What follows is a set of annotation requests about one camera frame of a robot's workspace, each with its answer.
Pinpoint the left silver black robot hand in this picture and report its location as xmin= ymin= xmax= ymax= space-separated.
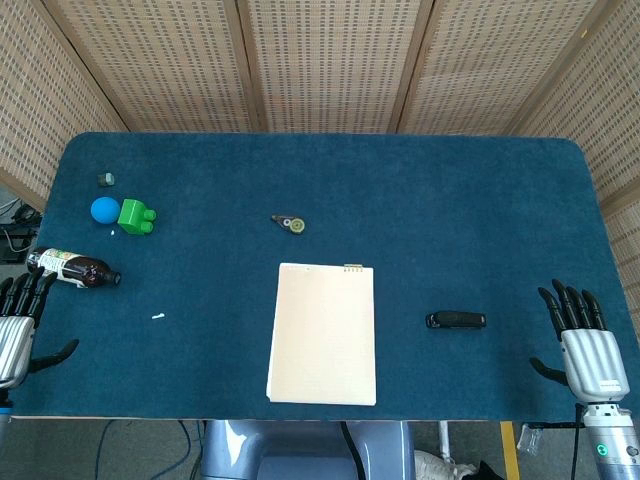
xmin=0 ymin=267 xmax=80 ymax=392

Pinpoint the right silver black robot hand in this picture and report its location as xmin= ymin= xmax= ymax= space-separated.
xmin=528 ymin=278 xmax=631 ymax=404

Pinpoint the black stapler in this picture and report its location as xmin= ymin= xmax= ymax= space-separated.
xmin=425 ymin=311 xmax=487 ymax=330

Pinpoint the beige notepad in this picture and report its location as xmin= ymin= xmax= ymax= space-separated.
xmin=265 ymin=262 xmax=377 ymax=407

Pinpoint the dark brown labelled bottle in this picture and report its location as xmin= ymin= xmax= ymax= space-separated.
xmin=25 ymin=247 xmax=123 ymax=291

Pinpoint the clear plastic bag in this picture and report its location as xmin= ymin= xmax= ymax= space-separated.
xmin=517 ymin=423 xmax=545 ymax=455

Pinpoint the yellow floor tape strip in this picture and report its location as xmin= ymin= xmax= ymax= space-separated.
xmin=500 ymin=420 xmax=522 ymax=480

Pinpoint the blue ball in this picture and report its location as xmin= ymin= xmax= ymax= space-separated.
xmin=90 ymin=196 xmax=122 ymax=224

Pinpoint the green toy building block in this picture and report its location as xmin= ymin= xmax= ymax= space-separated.
xmin=117 ymin=198 xmax=158 ymax=235

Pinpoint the white crumpled bag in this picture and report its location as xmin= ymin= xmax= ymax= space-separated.
xmin=413 ymin=448 xmax=477 ymax=480

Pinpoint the correction tape dispenser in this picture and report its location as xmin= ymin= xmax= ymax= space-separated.
xmin=271 ymin=214 xmax=307 ymax=235

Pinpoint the blue-grey robot torso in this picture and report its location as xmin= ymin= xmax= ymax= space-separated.
xmin=199 ymin=419 xmax=416 ymax=480

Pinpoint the dark blue table mat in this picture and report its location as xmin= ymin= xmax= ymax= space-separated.
xmin=9 ymin=131 xmax=640 ymax=422

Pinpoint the woven bamboo folding screen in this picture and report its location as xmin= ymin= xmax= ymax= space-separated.
xmin=0 ymin=0 xmax=640 ymax=286

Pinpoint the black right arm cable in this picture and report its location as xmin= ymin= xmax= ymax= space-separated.
xmin=573 ymin=402 xmax=587 ymax=480

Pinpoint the black equipment with cables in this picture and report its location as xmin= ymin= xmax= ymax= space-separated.
xmin=0 ymin=197 xmax=44 ymax=266

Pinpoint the blue floor cable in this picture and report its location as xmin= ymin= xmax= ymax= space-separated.
xmin=93 ymin=420 xmax=131 ymax=480

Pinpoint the black torso cable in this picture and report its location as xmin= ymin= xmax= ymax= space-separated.
xmin=339 ymin=422 xmax=365 ymax=480

